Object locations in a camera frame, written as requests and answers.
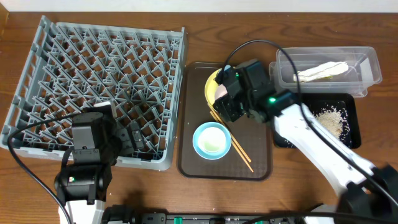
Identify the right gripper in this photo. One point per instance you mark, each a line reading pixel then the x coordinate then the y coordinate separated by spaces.
pixel 224 105

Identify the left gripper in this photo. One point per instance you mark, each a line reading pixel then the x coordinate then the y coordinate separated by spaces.
pixel 125 139

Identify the white bowl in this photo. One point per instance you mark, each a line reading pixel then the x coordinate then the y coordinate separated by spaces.
pixel 220 91

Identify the light blue bowl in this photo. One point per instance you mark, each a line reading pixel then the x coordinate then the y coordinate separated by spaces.
pixel 210 156

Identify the rice food waste pile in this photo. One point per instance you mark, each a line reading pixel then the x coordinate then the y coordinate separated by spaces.
pixel 335 121

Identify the white cup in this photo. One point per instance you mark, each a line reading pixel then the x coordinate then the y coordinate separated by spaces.
pixel 212 140

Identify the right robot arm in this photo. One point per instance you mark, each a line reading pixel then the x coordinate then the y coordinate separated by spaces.
pixel 366 193

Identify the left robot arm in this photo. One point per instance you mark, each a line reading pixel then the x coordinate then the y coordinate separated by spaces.
pixel 85 173

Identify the upper wooden chopstick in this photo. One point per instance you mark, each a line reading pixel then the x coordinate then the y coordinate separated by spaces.
pixel 237 145

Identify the wooden chopstick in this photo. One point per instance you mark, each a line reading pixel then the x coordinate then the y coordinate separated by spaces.
pixel 247 163
pixel 237 145

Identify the yellow plate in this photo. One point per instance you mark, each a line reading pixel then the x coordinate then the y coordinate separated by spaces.
pixel 210 88

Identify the lower wooden chopstick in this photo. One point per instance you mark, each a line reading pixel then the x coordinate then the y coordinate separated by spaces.
pixel 247 163

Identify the brown serving tray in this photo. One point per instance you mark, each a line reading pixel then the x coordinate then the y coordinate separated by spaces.
pixel 253 137

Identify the grey plastic dish rack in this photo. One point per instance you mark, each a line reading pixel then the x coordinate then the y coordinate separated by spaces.
pixel 71 67

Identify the black tray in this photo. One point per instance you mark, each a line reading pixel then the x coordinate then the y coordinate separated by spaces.
pixel 316 101

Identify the clear plastic bin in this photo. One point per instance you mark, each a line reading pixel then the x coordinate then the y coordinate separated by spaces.
pixel 364 69

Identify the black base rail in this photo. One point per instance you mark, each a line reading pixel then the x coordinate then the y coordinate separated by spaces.
pixel 217 218

